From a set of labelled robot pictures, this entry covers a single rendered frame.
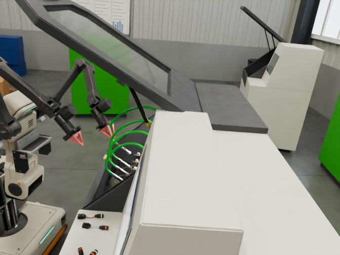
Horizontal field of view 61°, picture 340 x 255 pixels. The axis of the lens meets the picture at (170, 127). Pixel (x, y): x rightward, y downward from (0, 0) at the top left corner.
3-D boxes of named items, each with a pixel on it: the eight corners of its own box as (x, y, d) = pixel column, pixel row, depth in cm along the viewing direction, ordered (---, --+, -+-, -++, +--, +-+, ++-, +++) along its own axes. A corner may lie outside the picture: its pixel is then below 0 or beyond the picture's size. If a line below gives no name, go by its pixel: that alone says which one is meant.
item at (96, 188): (106, 170, 214) (105, 151, 208) (112, 170, 214) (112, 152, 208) (82, 231, 157) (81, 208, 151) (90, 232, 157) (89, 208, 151)
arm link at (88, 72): (88, 70, 203) (76, 61, 195) (94, 65, 201) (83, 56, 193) (98, 113, 177) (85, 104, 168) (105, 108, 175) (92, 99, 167)
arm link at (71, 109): (52, 105, 158) (42, 110, 150) (65, 93, 154) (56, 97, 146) (67, 122, 160) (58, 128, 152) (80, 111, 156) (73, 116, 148)
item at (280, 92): (221, 115, 568) (240, 5, 489) (279, 122, 555) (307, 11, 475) (221, 143, 450) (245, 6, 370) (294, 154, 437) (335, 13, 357)
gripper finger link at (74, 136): (82, 145, 153) (71, 132, 152) (74, 152, 156) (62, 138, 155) (88, 140, 159) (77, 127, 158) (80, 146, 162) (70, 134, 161)
